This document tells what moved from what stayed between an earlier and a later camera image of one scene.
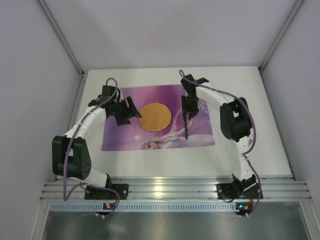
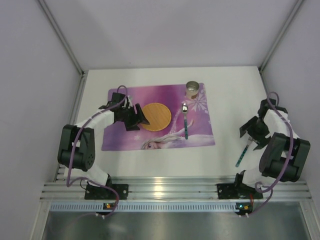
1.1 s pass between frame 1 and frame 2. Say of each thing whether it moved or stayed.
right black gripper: moved
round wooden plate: stayed
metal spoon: stayed
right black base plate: stayed
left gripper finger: moved
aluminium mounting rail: stayed
